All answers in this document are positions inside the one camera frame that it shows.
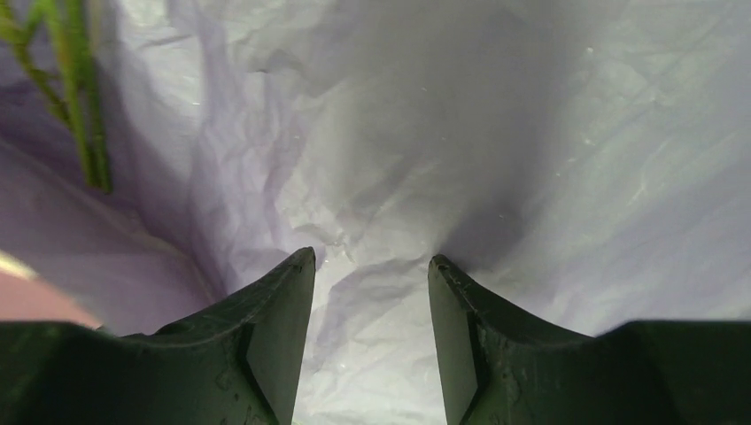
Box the pink flower bouquet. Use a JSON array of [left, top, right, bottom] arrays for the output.
[[1, 0, 112, 193]]

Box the purple wrapping paper sheet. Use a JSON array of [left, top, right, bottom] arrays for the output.
[[1, 1, 750, 424]]

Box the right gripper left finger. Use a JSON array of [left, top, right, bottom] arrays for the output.
[[1, 247, 315, 424]]

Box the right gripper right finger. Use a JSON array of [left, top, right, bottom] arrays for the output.
[[428, 255, 750, 424]]

